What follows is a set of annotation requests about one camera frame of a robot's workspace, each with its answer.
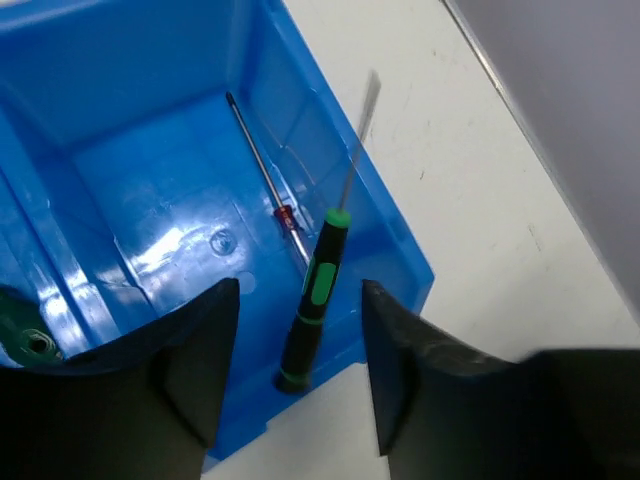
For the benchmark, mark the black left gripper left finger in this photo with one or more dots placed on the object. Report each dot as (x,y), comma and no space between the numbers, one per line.
(146,405)

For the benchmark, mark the blue red handle screwdriver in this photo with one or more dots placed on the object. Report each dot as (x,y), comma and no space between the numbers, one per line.
(282,212)

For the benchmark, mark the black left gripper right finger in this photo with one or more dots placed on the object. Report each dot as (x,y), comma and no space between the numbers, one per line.
(446,410)

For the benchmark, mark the stubby green screwdriver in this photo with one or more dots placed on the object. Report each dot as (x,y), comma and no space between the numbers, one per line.
(25,336)

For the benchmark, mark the slim green black screwdriver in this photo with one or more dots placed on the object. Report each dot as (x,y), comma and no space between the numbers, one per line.
(304,336)

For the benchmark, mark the blue three-compartment bin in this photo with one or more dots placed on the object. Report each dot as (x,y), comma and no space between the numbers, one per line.
(128,188)

